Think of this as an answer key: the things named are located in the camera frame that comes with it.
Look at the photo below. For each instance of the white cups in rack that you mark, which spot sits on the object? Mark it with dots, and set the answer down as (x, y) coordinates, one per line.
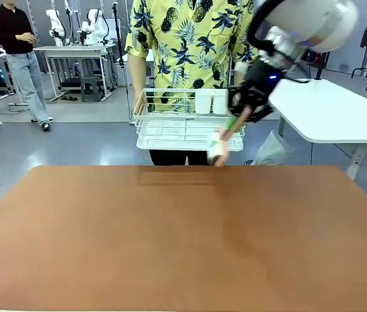
(211, 102)

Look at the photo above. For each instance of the person in yellow pineapple shirt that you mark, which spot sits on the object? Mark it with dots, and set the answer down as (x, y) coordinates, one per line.
(183, 48)

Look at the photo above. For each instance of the person's right forearm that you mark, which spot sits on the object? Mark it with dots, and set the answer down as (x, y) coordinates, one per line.
(139, 74)

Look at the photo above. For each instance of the person in black sweater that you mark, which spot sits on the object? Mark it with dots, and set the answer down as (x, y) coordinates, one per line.
(11, 29)

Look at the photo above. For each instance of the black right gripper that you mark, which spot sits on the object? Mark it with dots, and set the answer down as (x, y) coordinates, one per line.
(251, 94)

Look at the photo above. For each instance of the black step stool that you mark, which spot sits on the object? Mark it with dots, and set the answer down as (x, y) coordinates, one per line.
(91, 87)

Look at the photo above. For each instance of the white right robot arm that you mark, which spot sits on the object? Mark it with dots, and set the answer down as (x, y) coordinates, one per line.
(313, 22)

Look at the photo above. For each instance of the large white curved table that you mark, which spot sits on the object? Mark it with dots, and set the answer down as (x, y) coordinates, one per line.
(332, 110)

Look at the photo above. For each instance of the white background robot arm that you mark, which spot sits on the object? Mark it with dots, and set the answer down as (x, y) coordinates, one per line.
(55, 26)
(93, 26)

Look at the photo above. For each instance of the person's right hand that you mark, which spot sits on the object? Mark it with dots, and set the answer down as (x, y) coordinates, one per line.
(137, 105)

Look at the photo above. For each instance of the translucent plastic bag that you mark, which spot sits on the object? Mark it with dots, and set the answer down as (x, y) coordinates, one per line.
(272, 149)

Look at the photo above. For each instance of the grey metal frame table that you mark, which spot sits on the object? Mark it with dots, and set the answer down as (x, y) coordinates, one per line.
(72, 49)

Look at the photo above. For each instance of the white power strip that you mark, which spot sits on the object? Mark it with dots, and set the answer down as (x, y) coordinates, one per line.
(358, 159)

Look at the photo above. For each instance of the white printed cup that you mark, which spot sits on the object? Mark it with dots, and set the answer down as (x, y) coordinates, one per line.
(217, 154)

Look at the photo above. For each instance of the black camera tripod stand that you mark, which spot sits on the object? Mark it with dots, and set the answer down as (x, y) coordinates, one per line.
(117, 42)

